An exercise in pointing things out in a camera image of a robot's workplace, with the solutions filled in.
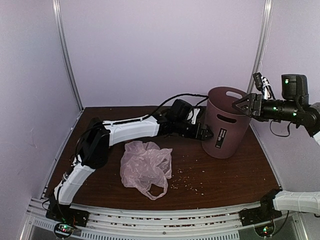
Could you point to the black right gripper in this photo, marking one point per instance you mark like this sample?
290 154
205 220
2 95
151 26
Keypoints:
254 99

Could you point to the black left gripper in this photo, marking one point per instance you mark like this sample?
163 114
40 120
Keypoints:
201 135

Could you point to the mauve plastic trash bin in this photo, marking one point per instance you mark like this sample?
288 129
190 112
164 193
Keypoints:
227 124

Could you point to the pink translucent plastic bag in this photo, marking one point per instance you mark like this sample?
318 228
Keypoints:
147 168

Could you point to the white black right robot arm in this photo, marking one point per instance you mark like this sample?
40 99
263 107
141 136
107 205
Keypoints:
294 108

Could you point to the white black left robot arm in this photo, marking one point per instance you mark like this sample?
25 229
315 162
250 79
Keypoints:
91 151

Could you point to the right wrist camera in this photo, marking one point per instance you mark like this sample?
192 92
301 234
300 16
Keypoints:
262 84

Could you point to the right aluminium frame post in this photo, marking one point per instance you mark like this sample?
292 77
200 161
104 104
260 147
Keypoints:
262 42

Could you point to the aluminium frame post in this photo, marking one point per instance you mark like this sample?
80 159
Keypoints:
262 42
56 4

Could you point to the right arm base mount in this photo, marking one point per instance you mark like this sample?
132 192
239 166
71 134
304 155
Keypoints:
262 220

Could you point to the aluminium front rail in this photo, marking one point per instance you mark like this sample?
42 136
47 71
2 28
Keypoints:
220 223

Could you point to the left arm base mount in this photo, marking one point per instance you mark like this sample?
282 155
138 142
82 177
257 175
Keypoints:
68 220

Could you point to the left aluminium frame post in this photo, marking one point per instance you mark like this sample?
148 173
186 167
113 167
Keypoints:
56 4

